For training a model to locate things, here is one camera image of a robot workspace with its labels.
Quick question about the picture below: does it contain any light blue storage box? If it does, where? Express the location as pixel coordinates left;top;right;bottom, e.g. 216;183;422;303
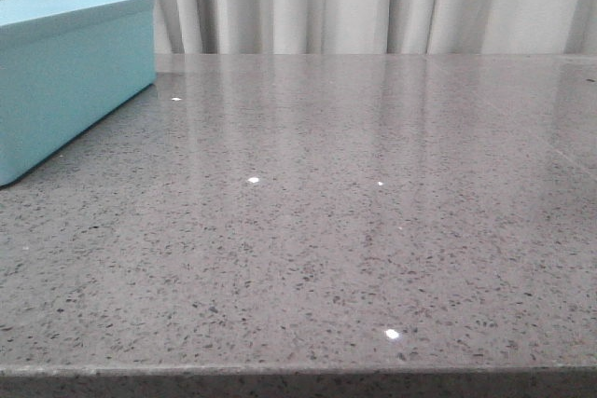
1;0;156;185

